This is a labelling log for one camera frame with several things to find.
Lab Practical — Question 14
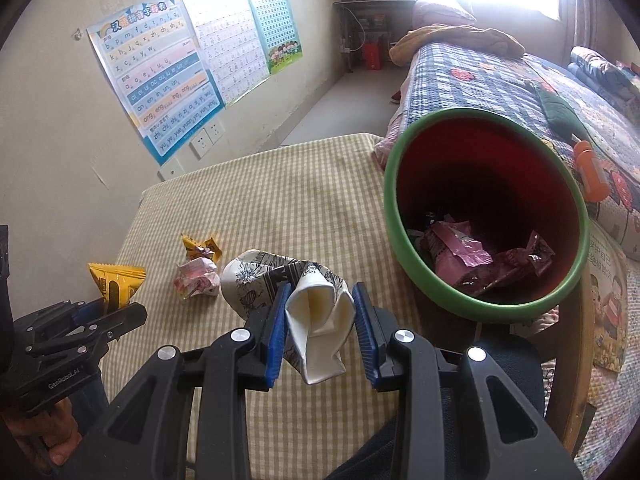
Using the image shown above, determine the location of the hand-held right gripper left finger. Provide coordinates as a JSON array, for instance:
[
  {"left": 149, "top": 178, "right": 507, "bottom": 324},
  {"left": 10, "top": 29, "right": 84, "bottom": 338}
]
[{"left": 82, "top": 282, "right": 293, "bottom": 480}]

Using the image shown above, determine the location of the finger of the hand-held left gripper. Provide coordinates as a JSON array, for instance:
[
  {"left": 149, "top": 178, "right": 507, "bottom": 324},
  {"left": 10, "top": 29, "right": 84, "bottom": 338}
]
[
  {"left": 29, "top": 302, "right": 149, "bottom": 359},
  {"left": 14, "top": 298, "right": 109, "bottom": 337}
]

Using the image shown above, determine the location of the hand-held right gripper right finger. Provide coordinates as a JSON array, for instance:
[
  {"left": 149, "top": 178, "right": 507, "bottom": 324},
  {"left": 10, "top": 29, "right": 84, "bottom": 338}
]
[{"left": 351, "top": 281, "right": 585, "bottom": 480}]

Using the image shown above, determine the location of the yellow striped snack wrapper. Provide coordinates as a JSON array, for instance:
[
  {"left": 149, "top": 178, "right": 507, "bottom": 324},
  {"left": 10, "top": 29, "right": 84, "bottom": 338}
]
[{"left": 88, "top": 262, "right": 147, "bottom": 312}]

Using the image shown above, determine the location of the patterned paper cup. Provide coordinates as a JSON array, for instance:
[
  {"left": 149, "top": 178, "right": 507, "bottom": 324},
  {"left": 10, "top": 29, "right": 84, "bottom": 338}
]
[{"left": 221, "top": 249, "right": 357, "bottom": 387}]

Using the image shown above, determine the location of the red bin with green rim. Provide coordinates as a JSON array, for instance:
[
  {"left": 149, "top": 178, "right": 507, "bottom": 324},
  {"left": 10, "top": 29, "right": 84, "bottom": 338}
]
[{"left": 383, "top": 108, "right": 591, "bottom": 324}]

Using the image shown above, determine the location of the person's left hand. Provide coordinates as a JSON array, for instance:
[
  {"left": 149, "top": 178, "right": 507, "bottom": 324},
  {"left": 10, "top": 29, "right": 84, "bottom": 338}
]
[{"left": 4, "top": 396, "right": 83, "bottom": 466}]

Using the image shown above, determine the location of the crumpled pink white wrapper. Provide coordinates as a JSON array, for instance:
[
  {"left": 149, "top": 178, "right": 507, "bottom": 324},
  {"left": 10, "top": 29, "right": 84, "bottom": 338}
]
[{"left": 173, "top": 257, "right": 221, "bottom": 301}]

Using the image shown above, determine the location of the small yellow candy wrapper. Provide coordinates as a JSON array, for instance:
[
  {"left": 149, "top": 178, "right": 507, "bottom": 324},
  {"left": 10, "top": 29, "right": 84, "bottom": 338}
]
[{"left": 181, "top": 233, "right": 223, "bottom": 262}]

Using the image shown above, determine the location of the light pink snack wrapper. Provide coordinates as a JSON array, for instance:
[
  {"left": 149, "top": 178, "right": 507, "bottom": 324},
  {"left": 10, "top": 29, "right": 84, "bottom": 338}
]
[{"left": 424, "top": 220, "right": 494, "bottom": 288}]

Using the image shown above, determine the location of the dark pink snack wrapper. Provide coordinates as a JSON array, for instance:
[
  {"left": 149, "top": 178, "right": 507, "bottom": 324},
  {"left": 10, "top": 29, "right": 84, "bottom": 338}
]
[{"left": 472, "top": 231, "right": 556, "bottom": 292}]

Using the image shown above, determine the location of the wooden table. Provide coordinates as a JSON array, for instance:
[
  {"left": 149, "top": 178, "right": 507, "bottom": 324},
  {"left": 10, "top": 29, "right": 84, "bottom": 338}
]
[{"left": 545, "top": 272, "right": 603, "bottom": 456}]

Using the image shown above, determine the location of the children's picture book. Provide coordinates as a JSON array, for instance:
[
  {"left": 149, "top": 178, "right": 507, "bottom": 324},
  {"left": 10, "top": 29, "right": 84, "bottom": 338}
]
[{"left": 585, "top": 225, "right": 630, "bottom": 373}]

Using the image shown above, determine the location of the orange plastic bottle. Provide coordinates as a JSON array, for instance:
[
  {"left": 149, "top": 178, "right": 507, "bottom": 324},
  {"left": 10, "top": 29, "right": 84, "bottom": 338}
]
[{"left": 572, "top": 140, "right": 612, "bottom": 204}]

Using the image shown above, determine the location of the blue checked patchwork quilt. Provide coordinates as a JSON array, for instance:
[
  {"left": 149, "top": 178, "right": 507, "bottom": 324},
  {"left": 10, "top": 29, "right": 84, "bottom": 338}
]
[{"left": 385, "top": 41, "right": 640, "bottom": 261}]

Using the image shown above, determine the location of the red bag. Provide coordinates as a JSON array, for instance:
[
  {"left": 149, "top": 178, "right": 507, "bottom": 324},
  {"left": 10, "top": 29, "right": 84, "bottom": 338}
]
[{"left": 362, "top": 42, "right": 384, "bottom": 71}]

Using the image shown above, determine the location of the dark green cloth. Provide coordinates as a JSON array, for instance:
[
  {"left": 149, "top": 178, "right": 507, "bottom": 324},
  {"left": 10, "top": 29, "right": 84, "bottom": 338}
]
[{"left": 535, "top": 87, "right": 591, "bottom": 144}]

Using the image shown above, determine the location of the brown blanket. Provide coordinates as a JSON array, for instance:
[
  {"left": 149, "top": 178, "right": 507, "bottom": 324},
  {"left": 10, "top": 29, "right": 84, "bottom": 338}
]
[{"left": 389, "top": 25, "right": 526, "bottom": 66}]

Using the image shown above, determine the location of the dark desk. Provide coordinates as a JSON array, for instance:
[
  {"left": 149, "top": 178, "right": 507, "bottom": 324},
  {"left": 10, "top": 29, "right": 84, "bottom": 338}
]
[{"left": 333, "top": 0, "right": 417, "bottom": 74}]

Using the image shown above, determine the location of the pink pillow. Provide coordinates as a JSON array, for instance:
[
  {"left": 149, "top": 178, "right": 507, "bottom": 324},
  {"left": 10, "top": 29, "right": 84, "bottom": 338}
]
[{"left": 412, "top": 0, "right": 477, "bottom": 29}]

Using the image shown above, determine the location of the folded blue quilt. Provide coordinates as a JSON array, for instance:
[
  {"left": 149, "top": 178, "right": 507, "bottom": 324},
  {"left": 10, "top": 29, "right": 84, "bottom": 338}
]
[{"left": 567, "top": 46, "right": 640, "bottom": 107}]

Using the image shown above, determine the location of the beige curtain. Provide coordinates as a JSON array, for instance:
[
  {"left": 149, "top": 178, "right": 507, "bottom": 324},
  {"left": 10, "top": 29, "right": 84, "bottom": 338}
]
[{"left": 557, "top": 0, "right": 640, "bottom": 67}]

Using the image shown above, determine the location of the colourful letter wall poster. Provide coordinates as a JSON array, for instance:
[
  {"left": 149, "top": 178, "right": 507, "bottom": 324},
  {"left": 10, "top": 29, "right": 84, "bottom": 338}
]
[{"left": 86, "top": 0, "right": 225, "bottom": 166}]

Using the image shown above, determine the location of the white chart wall poster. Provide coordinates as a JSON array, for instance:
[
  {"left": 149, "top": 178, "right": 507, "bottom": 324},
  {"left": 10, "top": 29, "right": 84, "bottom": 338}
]
[{"left": 181, "top": 0, "right": 271, "bottom": 109}]

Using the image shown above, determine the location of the green chart wall poster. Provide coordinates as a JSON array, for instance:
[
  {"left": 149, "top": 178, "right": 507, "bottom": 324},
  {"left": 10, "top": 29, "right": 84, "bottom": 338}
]
[{"left": 244, "top": 0, "right": 305, "bottom": 76}]

